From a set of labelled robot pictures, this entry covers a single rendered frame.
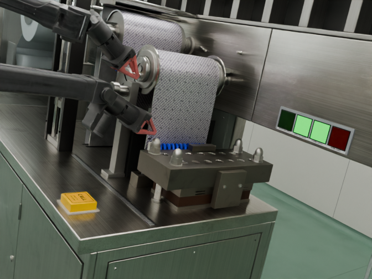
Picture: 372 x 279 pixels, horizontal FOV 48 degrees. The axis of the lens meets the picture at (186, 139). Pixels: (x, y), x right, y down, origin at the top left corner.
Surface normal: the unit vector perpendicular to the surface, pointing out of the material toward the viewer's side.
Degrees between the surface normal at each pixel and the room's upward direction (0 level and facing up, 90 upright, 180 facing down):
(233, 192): 90
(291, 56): 90
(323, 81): 90
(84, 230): 0
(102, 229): 0
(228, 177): 90
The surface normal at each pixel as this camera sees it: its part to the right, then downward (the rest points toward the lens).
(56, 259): -0.79, 0.00
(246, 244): 0.58, 0.30
